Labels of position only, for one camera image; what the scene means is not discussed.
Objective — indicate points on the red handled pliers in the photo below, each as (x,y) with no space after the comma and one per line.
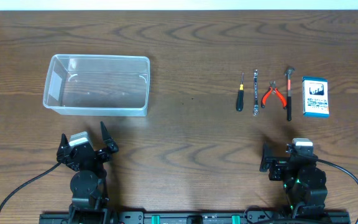
(273,90)

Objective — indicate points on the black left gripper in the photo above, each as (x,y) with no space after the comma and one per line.
(84,154)

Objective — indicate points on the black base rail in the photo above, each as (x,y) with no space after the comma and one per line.
(250,216)

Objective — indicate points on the blue white cardboard box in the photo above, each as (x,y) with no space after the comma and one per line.
(315,97)

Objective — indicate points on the black yellow screwdriver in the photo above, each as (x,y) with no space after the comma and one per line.
(240,95)

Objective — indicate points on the small black orange hammer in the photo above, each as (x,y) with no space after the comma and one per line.
(288,74)

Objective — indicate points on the clear plastic container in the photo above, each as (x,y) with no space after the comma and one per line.
(98,85)

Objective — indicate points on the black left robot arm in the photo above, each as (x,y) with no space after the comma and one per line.
(90,198)

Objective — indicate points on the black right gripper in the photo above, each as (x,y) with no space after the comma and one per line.
(278,163)

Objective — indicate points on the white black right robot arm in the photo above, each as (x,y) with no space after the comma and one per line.
(303,183)

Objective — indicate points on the silver ratchet wrench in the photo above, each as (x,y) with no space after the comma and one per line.
(256,104)

